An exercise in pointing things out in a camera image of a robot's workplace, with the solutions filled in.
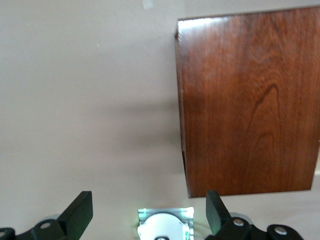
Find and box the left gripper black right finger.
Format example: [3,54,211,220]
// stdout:
[204,190,270,240]

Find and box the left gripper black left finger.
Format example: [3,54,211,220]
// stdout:
[13,191,94,240]

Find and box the dark brown wooden cabinet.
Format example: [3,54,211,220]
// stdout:
[174,6,320,200]

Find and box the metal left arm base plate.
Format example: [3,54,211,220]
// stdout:
[137,206,195,240]

